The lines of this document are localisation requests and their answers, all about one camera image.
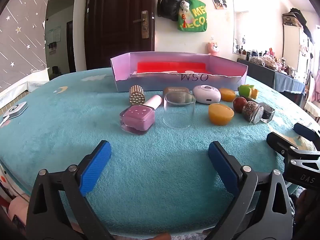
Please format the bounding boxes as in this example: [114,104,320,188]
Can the orange bowl-shaped block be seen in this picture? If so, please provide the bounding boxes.
[208,103,235,126]
[219,87,236,102]

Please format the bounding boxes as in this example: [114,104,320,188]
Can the pile of clothes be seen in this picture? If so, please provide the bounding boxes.
[282,7,320,43]

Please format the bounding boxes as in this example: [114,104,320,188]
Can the hallway wall notices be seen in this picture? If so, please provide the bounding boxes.
[47,26,62,43]

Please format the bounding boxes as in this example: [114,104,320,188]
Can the purple cardboard box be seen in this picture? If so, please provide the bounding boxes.
[110,52,248,93]

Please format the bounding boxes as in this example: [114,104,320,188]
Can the black nail polish bottle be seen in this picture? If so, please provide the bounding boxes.
[257,102,276,124]

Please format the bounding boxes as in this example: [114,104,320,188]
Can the brass door lock plate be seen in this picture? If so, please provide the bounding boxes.
[133,10,149,39]

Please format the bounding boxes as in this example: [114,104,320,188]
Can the green tote bag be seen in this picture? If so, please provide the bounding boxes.
[178,0,208,32]

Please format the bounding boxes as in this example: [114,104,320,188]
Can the bags of dried goods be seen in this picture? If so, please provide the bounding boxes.
[250,55,278,69]

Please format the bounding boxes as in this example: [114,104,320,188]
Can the star print plastic sheet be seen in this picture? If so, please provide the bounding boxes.
[0,0,54,93]

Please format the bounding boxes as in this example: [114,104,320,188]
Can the white plush charm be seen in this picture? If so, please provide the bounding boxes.
[180,0,192,13]

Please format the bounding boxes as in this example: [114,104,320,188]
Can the dark brown door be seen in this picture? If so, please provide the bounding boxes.
[84,0,156,70]

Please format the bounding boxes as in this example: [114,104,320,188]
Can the wall mirror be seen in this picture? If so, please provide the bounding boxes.
[232,0,250,55]

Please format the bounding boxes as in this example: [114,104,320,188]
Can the cartoon printed bedding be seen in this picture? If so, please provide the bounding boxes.
[0,165,33,240]

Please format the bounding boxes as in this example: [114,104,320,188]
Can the red paper liner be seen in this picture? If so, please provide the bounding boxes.
[137,61,206,75]

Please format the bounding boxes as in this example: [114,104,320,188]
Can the pink nail polish bottle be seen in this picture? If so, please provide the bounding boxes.
[119,95,162,135]

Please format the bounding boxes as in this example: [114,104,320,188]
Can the black backpack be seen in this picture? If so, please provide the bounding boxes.
[157,0,182,22]

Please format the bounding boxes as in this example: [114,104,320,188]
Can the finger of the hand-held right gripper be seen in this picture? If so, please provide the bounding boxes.
[293,122,320,142]
[266,132,320,160]

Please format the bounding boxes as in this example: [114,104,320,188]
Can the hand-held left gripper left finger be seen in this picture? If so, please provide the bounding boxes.
[26,140,115,240]

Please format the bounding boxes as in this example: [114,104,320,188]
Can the pink plush toy with antlers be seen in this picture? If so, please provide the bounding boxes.
[206,42,220,57]

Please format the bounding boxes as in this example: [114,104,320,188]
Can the green and yellow toy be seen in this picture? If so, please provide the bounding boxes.
[237,84,259,100]

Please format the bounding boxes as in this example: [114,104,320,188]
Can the black cloth covered table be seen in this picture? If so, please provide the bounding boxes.
[237,58,307,100]

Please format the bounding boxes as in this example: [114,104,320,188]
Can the white round device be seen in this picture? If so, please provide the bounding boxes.
[192,85,222,104]

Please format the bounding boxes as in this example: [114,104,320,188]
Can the brown eyeshadow case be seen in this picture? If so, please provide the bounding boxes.
[163,87,190,98]

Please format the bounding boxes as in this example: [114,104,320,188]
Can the clear glass cup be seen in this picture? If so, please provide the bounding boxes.
[163,91,196,129]

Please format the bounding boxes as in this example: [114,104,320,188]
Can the glitter bottle with red cap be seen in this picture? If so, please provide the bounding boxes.
[233,96,264,125]

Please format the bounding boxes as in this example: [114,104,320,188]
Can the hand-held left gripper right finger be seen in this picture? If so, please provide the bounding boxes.
[208,141,294,240]

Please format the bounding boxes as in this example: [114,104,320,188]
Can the gold studded cylinder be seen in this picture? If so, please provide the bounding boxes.
[129,85,146,105]

